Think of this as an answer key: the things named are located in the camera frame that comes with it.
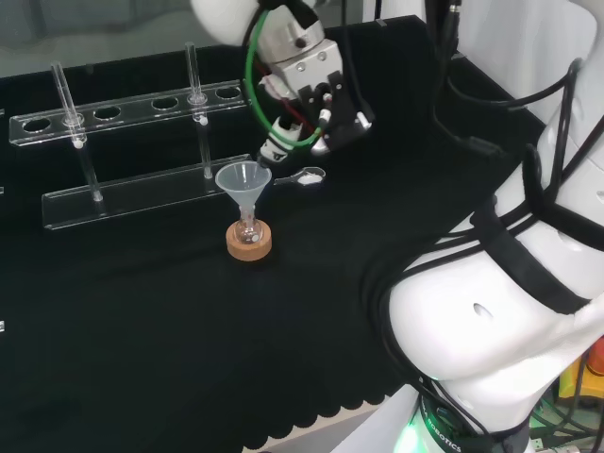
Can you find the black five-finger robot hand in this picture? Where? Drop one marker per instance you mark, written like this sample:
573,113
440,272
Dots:
342,122

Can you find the translucent plastic funnel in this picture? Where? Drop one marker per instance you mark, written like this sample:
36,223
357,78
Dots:
243,181

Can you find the clear funnel stand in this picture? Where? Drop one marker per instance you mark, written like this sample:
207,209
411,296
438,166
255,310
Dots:
118,198

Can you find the small round-bottom glass flask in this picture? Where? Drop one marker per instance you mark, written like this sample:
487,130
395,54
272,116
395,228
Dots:
246,232

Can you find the black cloth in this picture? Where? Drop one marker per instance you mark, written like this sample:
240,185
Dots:
141,330

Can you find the yellow stop button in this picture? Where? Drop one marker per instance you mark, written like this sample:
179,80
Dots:
573,382

